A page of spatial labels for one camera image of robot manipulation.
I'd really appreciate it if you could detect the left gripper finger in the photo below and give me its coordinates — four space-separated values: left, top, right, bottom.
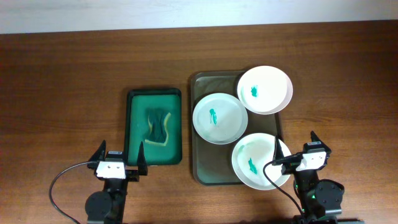
137 141 148 175
88 140 106 162

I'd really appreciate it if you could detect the white plate with green stain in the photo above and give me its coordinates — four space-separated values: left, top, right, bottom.
231 133 290 190

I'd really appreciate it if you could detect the green yellow sponge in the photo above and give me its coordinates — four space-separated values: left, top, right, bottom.
145 108 171 147

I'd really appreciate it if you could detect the pink-white plate with stain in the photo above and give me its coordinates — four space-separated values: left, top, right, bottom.
237 65 294 114

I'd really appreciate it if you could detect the grey plate with green stain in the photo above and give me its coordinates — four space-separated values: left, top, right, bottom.
192 93 248 144

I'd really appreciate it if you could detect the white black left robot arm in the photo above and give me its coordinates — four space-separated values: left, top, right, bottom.
85 141 148 224

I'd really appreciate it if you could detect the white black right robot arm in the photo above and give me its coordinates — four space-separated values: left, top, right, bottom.
271 131 345 223

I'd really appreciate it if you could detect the small green tray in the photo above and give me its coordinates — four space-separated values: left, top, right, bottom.
124 88 182 166

